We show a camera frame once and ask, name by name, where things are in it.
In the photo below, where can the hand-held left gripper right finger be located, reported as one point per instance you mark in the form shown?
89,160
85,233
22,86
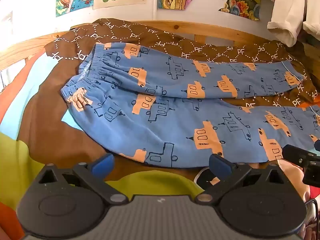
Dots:
220,166

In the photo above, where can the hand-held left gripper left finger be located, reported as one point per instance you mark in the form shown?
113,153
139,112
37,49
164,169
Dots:
103,165

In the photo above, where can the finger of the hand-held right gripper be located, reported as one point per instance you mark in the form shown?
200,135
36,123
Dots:
295,153

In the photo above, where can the blue car-print pants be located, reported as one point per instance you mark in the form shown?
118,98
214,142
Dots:
175,130

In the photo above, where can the colourful printed bedsheet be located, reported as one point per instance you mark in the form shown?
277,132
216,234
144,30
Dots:
37,110

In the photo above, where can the brown patterned blanket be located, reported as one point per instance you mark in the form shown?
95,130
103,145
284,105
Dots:
175,40

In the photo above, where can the beige hanging cloth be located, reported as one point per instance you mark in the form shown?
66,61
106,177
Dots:
287,12

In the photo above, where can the wooden bed frame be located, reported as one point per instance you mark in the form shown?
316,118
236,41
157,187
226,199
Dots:
190,27

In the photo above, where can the dark green flowery wall poster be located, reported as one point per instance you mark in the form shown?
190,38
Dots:
240,2

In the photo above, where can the white wall pipe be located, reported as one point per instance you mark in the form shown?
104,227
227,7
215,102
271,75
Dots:
155,0

